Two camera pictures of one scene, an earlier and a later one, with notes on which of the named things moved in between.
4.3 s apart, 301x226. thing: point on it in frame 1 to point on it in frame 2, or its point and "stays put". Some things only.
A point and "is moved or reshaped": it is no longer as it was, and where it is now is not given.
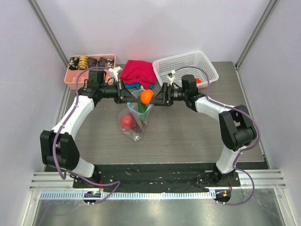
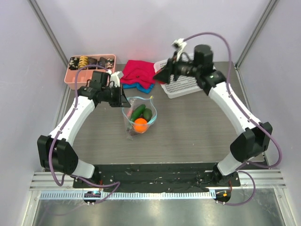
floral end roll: (109, 63) stays put
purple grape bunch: (135, 127) to (131, 132)
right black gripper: (167, 94) to (171, 68)
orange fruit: (147, 96) to (140, 125)
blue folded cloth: (138, 85) stays put
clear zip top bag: (132, 119) is moved or reshaped
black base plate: (155, 178) stays put
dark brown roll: (92, 62) stays put
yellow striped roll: (83, 62) stays put
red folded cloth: (139, 72) stays put
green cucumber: (142, 107) is moved or reshaped
